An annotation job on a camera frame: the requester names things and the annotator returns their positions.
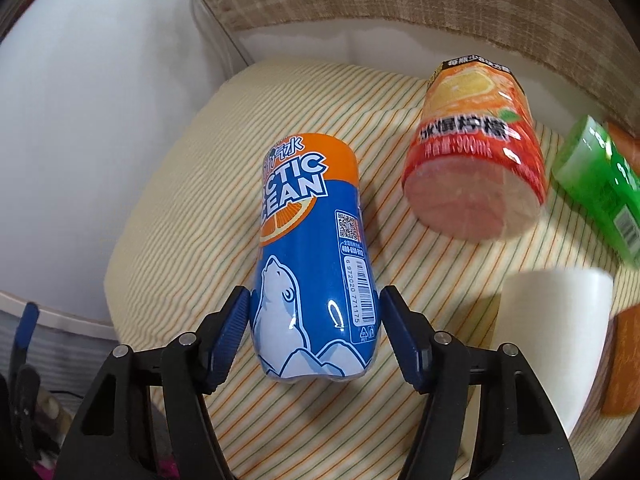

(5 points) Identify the blue Arctic Ocean cup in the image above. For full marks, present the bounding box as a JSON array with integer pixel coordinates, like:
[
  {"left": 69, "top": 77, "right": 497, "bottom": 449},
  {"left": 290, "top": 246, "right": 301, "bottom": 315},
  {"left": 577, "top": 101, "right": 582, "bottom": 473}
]
[{"left": 250, "top": 133, "right": 380, "bottom": 382}]

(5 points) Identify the orange copper cup front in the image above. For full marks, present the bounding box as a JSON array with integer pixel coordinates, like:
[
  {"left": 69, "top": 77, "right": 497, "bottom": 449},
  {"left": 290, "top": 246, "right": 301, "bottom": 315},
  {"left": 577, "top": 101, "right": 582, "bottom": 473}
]
[{"left": 601, "top": 304, "right": 640, "bottom": 417}]

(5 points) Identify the orange copper cup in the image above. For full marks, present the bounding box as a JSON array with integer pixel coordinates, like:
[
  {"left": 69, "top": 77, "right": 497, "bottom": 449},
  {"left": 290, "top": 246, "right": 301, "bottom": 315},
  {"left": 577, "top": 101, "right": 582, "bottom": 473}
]
[
  {"left": 604, "top": 120, "right": 640, "bottom": 174},
  {"left": 601, "top": 304, "right": 640, "bottom": 417}
]

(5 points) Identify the white plastic cup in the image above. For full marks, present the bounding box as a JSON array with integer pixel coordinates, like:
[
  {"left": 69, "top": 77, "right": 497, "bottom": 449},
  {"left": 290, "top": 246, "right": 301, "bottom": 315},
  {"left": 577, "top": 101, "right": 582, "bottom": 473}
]
[{"left": 491, "top": 268, "right": 614, "bottom": 434}]

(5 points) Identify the red orange lemon label cup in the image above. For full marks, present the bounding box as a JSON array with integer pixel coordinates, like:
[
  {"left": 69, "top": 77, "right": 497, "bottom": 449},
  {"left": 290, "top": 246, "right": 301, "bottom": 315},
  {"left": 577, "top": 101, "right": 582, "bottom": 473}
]
[{"left": 401, "top": 54, "right": 547, "bottom": 243}]

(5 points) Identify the green label cup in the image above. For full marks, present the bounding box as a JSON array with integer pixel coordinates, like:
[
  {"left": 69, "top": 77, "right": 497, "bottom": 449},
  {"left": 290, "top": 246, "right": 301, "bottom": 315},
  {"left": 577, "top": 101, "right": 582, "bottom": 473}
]
[{"left": 552, "top": 115, "right": 639, "bottom": 269}]

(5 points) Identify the orange copper cup rear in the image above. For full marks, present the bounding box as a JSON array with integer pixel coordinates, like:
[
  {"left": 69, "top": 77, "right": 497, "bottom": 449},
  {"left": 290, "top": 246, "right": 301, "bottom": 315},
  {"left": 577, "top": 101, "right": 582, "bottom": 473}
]
[{"left": 604, "top": 120, "right": 640, "bottom": 174}]

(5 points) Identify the plaid beige sofa backrest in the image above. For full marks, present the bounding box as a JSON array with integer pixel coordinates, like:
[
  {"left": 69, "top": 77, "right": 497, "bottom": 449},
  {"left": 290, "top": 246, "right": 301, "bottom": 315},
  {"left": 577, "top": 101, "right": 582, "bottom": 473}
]
[{"left": 204, "top": 0, "right": 639, "bottom": 132}]

